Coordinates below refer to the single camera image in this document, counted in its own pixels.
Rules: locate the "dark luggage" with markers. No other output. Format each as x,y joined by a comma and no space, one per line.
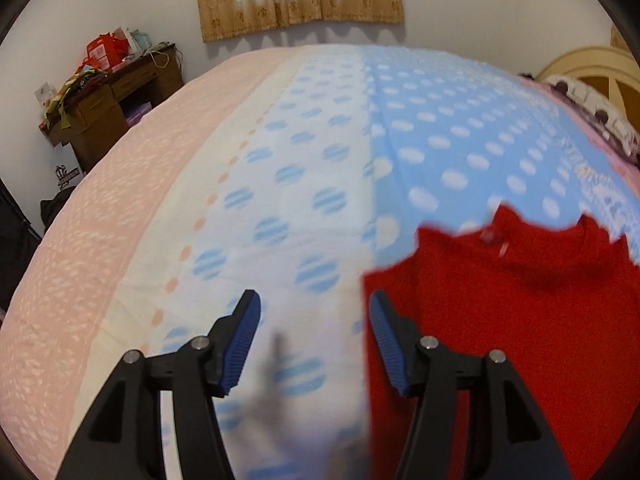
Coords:
15,240

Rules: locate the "pink box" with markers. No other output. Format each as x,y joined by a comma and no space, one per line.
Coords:
137,112

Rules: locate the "pale teal box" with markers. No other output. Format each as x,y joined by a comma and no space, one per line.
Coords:
139,41

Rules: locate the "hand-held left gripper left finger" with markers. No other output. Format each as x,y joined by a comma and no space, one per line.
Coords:
240,345

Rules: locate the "white printed card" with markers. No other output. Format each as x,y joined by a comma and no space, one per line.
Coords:
45,94

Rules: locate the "patterned white pillow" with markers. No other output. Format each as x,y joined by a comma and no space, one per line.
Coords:
600,105

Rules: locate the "green yellow cloth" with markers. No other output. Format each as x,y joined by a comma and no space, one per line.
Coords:
75,90

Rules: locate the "brown wooden desk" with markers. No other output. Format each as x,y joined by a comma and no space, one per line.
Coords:
105,115

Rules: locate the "red embroidered sweater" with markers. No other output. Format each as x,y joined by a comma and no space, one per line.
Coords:
500,340

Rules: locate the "wide yellow floral curtain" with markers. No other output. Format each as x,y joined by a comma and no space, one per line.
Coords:
300,5

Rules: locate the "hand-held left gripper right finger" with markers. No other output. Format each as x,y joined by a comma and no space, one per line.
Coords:
390,345

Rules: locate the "white paper bag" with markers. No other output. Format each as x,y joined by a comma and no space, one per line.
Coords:
67,174

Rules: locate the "black bag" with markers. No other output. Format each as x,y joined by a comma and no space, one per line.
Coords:
57,207

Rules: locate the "cream wooden headboard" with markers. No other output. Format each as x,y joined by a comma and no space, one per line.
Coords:
595,62

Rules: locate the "polka dot bed sheet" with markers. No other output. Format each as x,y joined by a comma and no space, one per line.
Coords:
300,160

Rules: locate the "red gift bag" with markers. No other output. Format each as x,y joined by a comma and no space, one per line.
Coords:
104,52

